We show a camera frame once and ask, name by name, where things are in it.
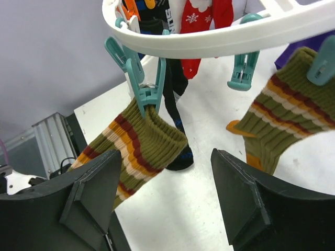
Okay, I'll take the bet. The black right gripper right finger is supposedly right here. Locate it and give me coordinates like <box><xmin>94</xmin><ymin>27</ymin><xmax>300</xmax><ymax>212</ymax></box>
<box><xmin>211</xmin><ymin>149</ymin><xmax>334</xmax><ymax>250</ymax></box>

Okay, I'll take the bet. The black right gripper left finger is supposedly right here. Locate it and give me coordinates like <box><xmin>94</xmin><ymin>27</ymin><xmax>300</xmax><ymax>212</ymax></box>
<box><xmin>1</xmin><ymin>151</ymin><xmax>121</xmax><ymax>251</ymax></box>

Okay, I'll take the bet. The olive striped sock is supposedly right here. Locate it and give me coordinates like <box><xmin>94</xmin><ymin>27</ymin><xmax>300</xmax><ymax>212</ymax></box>
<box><xmin>69</xmin><ymin>99</ymin><xmax>188</xmax><ymax>208</ymax></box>
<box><xmin>226</xmin><ymin>47</ymin><xmax>334</xmax><ymax>175</ymax></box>

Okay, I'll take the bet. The teal clothespin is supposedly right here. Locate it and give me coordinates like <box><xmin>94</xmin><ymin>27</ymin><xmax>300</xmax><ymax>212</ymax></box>
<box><xmin>227</xmin><ymin>51</ymin><xmax>260</xmax><ymax>92</ymax></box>
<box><xmin>126</xmin><ymin>57</ymin><xmax>166</xmax><ymax>118</ymax></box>
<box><xmin>307</xmin><ymin>35</ymin><xmax>334</xmax><ymax>86</ymax></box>

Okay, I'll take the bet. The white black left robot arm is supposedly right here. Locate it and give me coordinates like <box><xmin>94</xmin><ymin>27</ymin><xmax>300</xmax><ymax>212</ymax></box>
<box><xmin>0</xmin><ymin>165</ymin><xmax>47</xmax><ymax>195</ymax></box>

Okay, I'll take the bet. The white round sock hanger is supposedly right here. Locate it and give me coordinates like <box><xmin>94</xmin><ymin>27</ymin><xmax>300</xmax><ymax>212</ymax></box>
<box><xmin>102</xmin><ymin>1</ymin><xmax>334</xmax><ymax>59</ymax></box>

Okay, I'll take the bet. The purple sock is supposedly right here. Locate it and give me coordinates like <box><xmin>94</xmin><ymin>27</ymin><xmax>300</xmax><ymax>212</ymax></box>
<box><xmin>274</xmin><ymin>32</ymin><xmax>335</xmax><ymax>70</ymax></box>

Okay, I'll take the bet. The red santa sock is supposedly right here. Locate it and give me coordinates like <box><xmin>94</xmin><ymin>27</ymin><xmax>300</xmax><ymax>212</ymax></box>
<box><xmin>179</xmin><ymin>0</ymin><xmax>235</xmax><ymax>80</ymax></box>

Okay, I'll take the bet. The black blue patterned sock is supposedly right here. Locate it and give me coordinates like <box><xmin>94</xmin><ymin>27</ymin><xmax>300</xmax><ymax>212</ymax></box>
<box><xmin>135</xmin><ymin>1</ymin><xmax>194</xmax><ymax>171</ymax></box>

